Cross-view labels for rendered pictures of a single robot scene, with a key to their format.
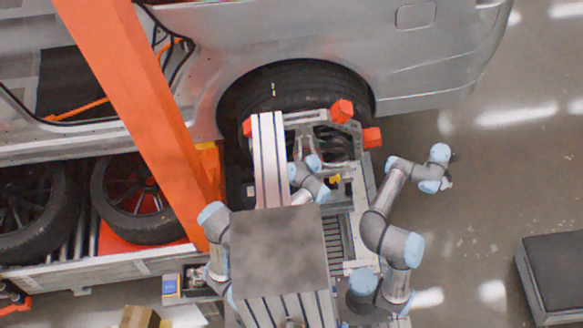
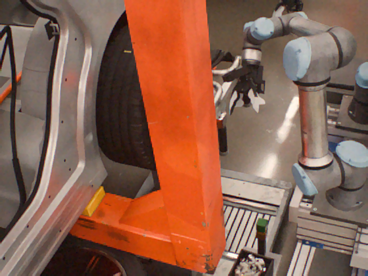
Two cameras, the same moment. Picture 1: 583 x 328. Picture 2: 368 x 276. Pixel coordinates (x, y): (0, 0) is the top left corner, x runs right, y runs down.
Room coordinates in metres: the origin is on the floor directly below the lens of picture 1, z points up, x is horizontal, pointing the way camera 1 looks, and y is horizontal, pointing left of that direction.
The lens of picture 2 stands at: (1.06, 1.59, 2.21)
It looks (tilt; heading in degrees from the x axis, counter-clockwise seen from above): 41 degrees down; 293
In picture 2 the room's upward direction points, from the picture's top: 8 degrees counter-clockwise
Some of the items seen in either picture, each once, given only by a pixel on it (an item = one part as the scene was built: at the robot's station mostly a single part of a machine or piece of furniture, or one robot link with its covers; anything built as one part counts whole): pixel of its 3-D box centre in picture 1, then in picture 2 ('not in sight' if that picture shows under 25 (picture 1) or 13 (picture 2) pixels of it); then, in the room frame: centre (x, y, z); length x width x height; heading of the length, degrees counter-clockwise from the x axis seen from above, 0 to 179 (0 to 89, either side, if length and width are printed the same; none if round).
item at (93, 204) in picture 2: (202, 136); (83, 198); (2.03, 0.42, 0.71); 0.14 x 0.14 x 0.05; 85
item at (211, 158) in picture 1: (204, 165); (119, 209); (1.86, 0.44, 0.69); 0.52 x 0.17 x 0.35; 175
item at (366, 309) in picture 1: (363, 294); (366, 104); (0.95, -0.19, 0.87); 0.15 x 0.15 x 0.10
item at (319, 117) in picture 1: (306, 148); not in sight; (1.74, -0.10, 0.85); 0.54 x 0.07 x 0.54; 85
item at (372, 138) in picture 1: (371, 138); not in sight; (1.72, -0.41, 0.85); 0.09 x 0.08 x 0.07; 85
